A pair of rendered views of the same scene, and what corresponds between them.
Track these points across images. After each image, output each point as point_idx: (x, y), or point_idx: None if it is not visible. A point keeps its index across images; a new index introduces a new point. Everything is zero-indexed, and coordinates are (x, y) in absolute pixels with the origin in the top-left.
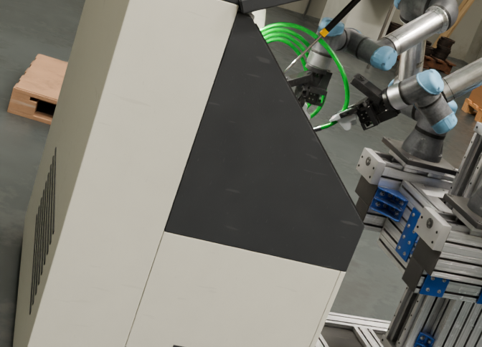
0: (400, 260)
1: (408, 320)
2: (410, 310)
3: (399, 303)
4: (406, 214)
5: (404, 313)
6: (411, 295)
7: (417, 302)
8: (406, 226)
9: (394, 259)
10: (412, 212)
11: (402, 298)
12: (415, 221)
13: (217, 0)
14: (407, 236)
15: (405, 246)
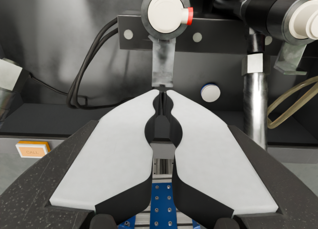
0: (161, 180)
1: (155, 160)
2: (163, 165)
3: (172, 162)
4: (185, 216)
5: (168, 161)
6: (169, 172)
7: (154, 172)
8: (173, 207)
9: (171, 176)
10: (173, 224)
11: (172, 165)
12: (162, 219)
13: None
14: (164, 200)
15: (160, 192)
